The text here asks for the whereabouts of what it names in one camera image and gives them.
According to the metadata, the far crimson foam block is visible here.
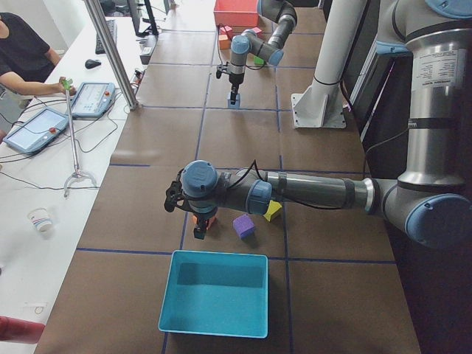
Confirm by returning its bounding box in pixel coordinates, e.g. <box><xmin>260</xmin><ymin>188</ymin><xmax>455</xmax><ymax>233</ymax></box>
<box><xmin>252</xmin><ymin>27</ymin><xmax>263</xmax><ymax>38</ymax></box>

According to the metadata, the near teach pendant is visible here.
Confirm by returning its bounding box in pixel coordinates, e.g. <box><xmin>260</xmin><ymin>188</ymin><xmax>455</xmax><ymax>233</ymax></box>
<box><xmin>4</xmin><ymin>108</ymin><xmax>69</xmax><ymax>154</ymax></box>

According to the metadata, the red plastic bin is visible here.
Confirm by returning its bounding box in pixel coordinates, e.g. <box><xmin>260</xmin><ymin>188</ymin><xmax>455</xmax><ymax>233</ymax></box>
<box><xmin>213</xmin><ymin>0</ymin><xmax>259</xmax><ymax>27</ymax></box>

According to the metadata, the paper cup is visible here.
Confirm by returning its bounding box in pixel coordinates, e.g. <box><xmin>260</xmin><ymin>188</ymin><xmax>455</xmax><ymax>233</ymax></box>
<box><xmin>27</xmin><ymin>208</ymin><xmax>52</xmax><ymax>232</ymax></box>

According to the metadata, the black monitor stand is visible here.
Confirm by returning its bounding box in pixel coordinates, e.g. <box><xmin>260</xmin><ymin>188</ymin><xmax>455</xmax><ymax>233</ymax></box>
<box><xmin>127</xmin><ymin>0</ymin><xmax>159</xmax><ymax>38</ymax></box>

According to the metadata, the orange foam block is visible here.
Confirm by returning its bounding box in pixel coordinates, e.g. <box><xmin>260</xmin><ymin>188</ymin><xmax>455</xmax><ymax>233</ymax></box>
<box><xmin>192</xmin><ymin>214</ymin><xmax>216</xmax><ymax>228</ymax></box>
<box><xmin>218</xmin><ymin>35</ymin><xmax>232</xmax><ymax>50</ymax></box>

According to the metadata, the far orange foam block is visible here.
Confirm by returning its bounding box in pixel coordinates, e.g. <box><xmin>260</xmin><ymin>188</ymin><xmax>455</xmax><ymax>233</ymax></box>
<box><xmin>218</xmin><ymin>35</ymin><xmax>232</xmax><ymax>50</ymax></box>

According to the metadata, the aluminium frame post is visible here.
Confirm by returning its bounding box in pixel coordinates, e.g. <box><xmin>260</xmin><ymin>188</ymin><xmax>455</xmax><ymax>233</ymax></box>
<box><xmin>84</xmin><ymin>0</ymin><xmax>139</xmax><ymax>111</ymax></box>

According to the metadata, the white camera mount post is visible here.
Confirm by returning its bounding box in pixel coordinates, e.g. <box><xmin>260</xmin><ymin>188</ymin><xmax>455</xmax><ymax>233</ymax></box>
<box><xmin>291</xmin><ymin>0</ymin><xmax>367</xmax><ymax>128</ymax></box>

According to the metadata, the black keyboard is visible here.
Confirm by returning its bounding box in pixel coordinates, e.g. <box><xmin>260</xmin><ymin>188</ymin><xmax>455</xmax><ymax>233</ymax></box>
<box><xmin>94</xmin><ymin>18</ymin><xmax>118</xmax><ymax>55</ymax></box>

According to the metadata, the yellow foam block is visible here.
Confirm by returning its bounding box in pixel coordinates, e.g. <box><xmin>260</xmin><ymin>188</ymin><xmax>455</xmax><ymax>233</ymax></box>
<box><xmin>263</xmin><ymin>201</ymin><xmax>282</xmax><ymax>222</ymax></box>

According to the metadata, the teach pendant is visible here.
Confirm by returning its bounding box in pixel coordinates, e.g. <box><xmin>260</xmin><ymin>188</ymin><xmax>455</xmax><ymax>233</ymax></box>
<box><xmin>72</xmin><ymin>82</ymin><xmax>115</xmax><ymax>120</ymax></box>
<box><xmin>4</xmin><ymin>108</ymin><xmax>69</xmax><ymax>154</ymax></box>

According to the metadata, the person in black shirt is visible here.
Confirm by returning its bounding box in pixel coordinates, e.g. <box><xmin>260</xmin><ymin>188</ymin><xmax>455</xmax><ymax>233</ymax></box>
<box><xmin>1</xmin><ymin>13</ymin><xmax>67</xmax><ymax>96</ymax></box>

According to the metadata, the metal reacher grabber tool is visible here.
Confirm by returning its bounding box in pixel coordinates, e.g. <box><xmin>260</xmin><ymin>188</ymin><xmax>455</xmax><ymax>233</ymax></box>
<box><xmin>60</xmin><ymin>78</ymin><xmax>97</xmax><ymax>198</ymax></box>

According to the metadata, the black computer mouse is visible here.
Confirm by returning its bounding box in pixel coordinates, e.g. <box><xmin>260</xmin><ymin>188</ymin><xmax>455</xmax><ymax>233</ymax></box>
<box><xmin>84</xmin><ymin>59</ymin><xmax>102</xmax><ymax>69</ymax></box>

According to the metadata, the near purple foam block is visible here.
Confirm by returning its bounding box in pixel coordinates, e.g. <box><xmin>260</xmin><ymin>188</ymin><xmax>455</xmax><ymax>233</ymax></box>
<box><xmin>232</xmin><ymin>214</ymin><xmax>255</xmax><ymax>239</ymax></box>

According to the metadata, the red object at edge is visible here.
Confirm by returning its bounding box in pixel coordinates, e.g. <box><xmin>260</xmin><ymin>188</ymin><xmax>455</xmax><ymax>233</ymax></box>
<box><xmin>1</xmin><ymin>316</ymin><xmax>45</xmax><ymax>344</ymax></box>

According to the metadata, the person's hand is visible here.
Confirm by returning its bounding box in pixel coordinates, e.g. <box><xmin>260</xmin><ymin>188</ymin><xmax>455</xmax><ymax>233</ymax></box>
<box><xmin>55</xmin><ymin>80</ymin><xmax>77</xmax><ymax>96</ymax></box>

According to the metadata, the near orange foam block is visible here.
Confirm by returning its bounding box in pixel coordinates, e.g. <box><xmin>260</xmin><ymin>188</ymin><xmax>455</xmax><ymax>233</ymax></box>
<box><xmin>192</xmin><ymin>214</ymin><xmax>216</xmax><ymax>228</ymax></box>

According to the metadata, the crimson foam block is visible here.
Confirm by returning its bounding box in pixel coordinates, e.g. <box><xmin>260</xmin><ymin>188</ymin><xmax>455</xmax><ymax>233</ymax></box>
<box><xmin>252</xmin><ymin>27</ymin><xmax>263</xmax><ymax>38</ymax></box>
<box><xmin>219</xmin><ymin>24</ymin><xmax>233</xmax><ymax>40</ymax></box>

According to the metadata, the teal plastic bin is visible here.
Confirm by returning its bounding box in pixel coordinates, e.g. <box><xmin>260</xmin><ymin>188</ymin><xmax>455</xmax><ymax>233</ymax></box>
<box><xmin>158</xmin><ymin>250</ymin><xmax>269</xmax><ymax>339</ymax></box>

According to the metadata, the far teach pendant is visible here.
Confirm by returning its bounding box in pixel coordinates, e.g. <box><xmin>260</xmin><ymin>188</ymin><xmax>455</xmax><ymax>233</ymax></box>
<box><xmin>72</xmin><ymin>82</ymin><xmax>115</xmax><ymax>120</ymax></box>

